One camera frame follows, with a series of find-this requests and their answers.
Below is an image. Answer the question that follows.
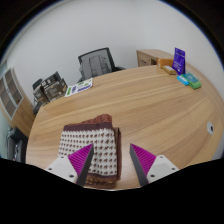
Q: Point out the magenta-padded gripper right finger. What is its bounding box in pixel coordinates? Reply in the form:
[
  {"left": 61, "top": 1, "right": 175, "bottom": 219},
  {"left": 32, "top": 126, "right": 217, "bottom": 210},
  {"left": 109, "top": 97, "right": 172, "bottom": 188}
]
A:
[{"left": 129, "top": 143, "right": 179, "bottom": 187}]

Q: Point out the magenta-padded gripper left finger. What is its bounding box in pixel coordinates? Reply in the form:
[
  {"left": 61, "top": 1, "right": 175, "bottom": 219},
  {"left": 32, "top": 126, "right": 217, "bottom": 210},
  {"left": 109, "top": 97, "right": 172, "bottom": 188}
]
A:
[{"left": 44, "top": 143, "right": 95, "bottom": 187}]

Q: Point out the brown white patterned towel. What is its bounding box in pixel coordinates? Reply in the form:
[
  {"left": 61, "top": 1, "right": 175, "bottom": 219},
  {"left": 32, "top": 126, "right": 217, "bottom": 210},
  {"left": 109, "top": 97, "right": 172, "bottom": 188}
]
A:
[{"left": 58, "top": 113, "right": 123, "bottom": 190}]

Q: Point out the black leather armchair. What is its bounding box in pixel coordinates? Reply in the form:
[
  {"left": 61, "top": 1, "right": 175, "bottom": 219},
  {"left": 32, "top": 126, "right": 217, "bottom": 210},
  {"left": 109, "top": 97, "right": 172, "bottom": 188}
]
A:
[{"left": 5, "top": 126, "right": 29, "bottom": 164}]

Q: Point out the white printed leaflet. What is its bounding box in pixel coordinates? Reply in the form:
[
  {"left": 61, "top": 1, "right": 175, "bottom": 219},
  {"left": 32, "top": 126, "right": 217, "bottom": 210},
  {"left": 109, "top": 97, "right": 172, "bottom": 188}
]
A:
[{"left": 64, "top": 78, "right": 94, "bottom": 98}]

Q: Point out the wooden glass-door shelf cabinet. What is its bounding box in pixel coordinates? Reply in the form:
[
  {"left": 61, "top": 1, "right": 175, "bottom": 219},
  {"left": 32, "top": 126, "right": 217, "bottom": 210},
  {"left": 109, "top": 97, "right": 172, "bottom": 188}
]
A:
[{"left": 0, "top": 67, "right": 36, "bottom": 128}]

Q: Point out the black visitor chair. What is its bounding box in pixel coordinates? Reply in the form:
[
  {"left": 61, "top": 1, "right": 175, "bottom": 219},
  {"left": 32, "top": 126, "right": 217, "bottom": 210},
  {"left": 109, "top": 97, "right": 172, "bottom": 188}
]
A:
[{"left": 31, "top": 78, "right": 48, "bottom": 116}]

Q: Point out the black flat cardboard box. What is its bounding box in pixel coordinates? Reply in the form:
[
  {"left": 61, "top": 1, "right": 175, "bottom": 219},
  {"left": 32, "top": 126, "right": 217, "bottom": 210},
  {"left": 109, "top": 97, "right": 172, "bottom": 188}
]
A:
[{"left": 40, "top": 70, "right": 63, "bottom": 88}]

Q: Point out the small blue box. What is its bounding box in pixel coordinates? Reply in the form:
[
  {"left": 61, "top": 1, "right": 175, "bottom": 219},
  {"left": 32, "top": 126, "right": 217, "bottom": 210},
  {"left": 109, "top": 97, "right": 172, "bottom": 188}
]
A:
[{"left": 176, "top": 74, "right": 190, "bottom": 86}]

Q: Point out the small green box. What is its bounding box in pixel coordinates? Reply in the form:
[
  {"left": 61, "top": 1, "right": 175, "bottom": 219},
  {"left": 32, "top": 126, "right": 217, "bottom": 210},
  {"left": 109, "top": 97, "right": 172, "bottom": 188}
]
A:
[{"left": 184, "top": 73, "right": 202, "bottom": 90}]

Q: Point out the small beige flat box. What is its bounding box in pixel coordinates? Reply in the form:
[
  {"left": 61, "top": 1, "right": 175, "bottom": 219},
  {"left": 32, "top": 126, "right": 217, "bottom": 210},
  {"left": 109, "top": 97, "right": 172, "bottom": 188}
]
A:
[{"left": 161, "top": 65, "right": 177, "bottom": 76}]

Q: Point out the orange wooden box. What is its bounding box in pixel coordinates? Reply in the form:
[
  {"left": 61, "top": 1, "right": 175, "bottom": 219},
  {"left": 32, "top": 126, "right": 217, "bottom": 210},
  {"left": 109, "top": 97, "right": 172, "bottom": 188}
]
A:
[{"left": 156, "top": 58, "right": 175, "bottom": 69}]

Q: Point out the grey mesh office chair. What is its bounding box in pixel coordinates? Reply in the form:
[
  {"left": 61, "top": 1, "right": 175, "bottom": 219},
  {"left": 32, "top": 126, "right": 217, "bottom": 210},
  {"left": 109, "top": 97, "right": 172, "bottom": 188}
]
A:
[{"left": 77, "top": 47, "right": 126, "bottom": 83}]

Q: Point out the purple upright card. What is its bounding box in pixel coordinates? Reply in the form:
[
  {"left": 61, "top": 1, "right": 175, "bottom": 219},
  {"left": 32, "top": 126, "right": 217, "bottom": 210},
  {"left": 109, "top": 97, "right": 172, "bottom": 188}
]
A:
[{"left": 172, "top": 47, "right": 186, "bottom": 76}]

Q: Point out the low wooden side cabinet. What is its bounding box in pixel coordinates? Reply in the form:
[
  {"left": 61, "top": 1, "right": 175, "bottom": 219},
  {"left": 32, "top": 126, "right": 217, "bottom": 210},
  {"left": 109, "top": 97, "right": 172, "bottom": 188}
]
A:
[{"left": 135, "top": 49, "right": 174, "bottom": 68}]

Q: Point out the round desk cable grommet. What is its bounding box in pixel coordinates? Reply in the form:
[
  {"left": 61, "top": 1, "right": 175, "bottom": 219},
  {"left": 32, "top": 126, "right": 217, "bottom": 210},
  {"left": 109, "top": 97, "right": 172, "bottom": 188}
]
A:
[{"left": 206, "top": 121, "right": 215, "bottom": 136}]

